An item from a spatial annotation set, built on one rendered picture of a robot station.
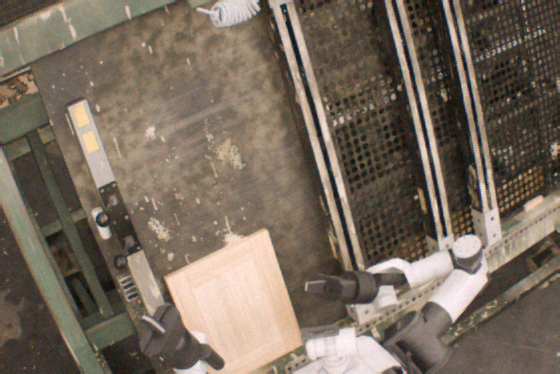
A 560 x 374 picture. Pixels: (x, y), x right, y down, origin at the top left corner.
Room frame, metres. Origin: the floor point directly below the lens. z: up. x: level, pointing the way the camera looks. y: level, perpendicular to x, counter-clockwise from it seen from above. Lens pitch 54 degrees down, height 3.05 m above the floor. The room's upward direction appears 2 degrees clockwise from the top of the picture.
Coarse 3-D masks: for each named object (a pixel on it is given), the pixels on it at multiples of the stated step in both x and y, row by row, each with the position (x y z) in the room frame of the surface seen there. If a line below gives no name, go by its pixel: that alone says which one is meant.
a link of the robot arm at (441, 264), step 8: (432, 256) 1.05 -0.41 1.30; (440, 256) 1.04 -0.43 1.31; (448, 256) 1.04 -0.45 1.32; (416, 264) 1.04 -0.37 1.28; (424, 264) 1.03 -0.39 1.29; (432, 264) 1.03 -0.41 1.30; (440, 264) 1.02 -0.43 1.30; (448, 264) 1.02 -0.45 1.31; (416, 272) 1.01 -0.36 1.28; (424, 272) 1.01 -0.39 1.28; (432, 272) 1.01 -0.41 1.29; (440, 272) 1.01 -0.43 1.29; (448, 272) 1.01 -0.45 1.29; (424, 280) 1.00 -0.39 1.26; (432, 280) 1.00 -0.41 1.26
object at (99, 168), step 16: (80, 128) 1.16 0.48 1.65; (80, 144) 1.15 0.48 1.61; (96, 160) 1.13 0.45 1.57; (96, 176) 1.10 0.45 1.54; (112, 176) 1.11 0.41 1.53; (112, 224) 1.04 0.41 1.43; (128, 256) 1.00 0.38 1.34; (144, 256) 1.01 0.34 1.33; (144, 272) 0.98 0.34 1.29; (144, 288) 0.95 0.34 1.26; (144, 304) 0.93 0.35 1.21; (160, 304) 0.94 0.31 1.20
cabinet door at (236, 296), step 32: (224, 256) 1.08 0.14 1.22; (256, 256) 1.11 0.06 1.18; (192, 288) 1.00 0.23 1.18; (224, 288) 1.03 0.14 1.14; (256, 288) 1.05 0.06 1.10; (192, 320) 0.94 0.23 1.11; (224, 320) 0.97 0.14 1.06; (256, 320) 0.99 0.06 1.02; (288, 320) 1.01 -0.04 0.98; (224, 352) 0.90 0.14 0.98; (256, 352) 0.92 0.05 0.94
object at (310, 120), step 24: (264, 0) 1.52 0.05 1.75; (288, 0) 1.48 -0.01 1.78; (288, 24) 1.49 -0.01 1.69; (288, 48) 1.44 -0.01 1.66; (288, 72) 1.41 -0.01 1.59; (312, 72) 1.42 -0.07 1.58; (288, 96) 1.41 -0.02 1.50; (312, 96) 1.38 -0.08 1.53; (312, 120) 1.36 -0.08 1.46; (312, 144) 1.31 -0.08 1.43; (312, 168) 1.30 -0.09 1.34; (336, 168) 1.29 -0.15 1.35; (336, 192) 1.26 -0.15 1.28; (336, 216) 1.21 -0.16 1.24; (336, 240) 1.18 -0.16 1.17; (336, 264) 1.16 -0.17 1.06; (360, 264) 1.15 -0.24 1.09; (360, 312) 1.06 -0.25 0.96
